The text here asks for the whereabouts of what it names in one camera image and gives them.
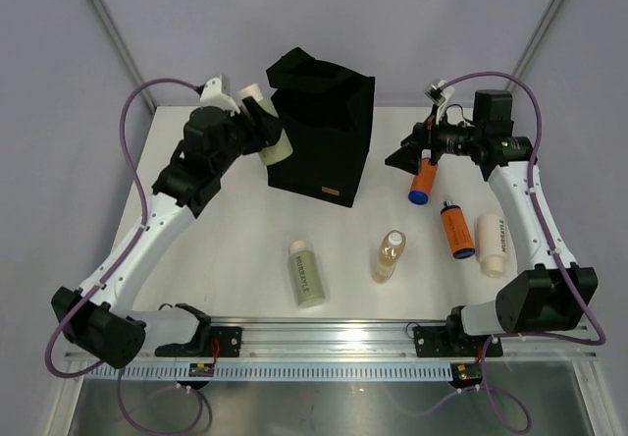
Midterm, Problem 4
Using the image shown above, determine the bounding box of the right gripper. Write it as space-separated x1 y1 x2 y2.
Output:
386 104 483 176

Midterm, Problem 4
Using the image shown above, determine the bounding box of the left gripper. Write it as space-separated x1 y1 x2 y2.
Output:
211 96 283 177

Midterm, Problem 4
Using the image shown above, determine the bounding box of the orange spray bottle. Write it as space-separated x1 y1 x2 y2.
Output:
408 157 438 205
441 200 476 259

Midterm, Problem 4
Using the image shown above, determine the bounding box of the green Murrayle bottle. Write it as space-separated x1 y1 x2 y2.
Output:
288 241 326 307

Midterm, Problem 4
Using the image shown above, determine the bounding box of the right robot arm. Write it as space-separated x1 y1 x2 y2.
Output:
385 85 598 354

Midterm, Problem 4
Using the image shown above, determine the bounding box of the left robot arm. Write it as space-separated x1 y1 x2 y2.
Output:
51 94 291 369

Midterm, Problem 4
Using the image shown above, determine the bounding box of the black canvas bag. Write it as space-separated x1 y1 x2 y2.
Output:
266 47 376 208

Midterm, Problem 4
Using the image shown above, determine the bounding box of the clear amber liquid bottle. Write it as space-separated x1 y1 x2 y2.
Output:
372 230 406 284

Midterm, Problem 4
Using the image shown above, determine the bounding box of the cream Murrayle bottle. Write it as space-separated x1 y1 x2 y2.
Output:
477 213 509 277

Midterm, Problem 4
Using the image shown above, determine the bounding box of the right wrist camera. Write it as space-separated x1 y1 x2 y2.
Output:
424 80 455 123

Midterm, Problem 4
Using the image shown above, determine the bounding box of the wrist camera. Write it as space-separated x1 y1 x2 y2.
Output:
424 80 455 123
198 75 239 113

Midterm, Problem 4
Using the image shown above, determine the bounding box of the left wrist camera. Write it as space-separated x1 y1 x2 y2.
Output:
198 75 239 113

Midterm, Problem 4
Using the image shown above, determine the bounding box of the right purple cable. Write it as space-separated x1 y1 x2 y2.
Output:
387 71 607 432

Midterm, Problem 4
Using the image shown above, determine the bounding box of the purple cable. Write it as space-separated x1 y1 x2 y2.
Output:
44 78 205 432
387 71 607 432

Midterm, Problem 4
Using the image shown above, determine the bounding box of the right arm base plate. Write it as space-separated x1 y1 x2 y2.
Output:
412 325 487 358

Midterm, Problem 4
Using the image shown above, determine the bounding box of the aluminium rail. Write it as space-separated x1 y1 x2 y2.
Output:
63 315 598 364

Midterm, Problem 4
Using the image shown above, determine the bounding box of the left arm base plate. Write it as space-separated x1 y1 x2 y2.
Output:
184 326 242 357

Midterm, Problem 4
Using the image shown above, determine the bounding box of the right aluminium frame post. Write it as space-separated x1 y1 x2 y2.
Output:
511 0 569 80

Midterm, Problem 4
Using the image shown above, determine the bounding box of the aluminium frame post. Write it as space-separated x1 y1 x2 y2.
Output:
85 0 146 86
511 0 569 80

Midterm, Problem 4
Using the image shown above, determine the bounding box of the left aluminium frame post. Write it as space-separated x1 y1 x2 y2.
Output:
85 0 146 86

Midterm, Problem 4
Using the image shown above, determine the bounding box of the slotted cable duct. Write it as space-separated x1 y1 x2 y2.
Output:
85 362 455 382

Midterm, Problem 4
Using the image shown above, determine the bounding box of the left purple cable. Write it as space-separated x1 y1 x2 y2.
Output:
44 78 205 432

